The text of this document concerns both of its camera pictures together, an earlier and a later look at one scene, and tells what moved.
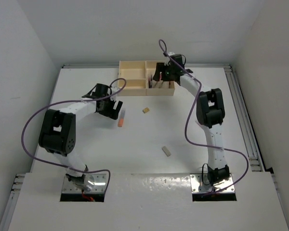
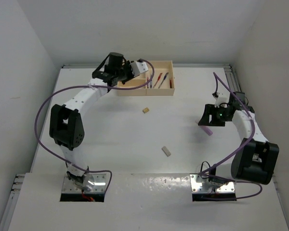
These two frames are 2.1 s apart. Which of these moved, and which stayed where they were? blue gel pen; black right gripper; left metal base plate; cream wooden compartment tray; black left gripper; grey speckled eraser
Moved: black right gripper; black left gripper
Stayed: blue gel pen; cream wooden compartment tray; left metal base plate; grey speckled eraser
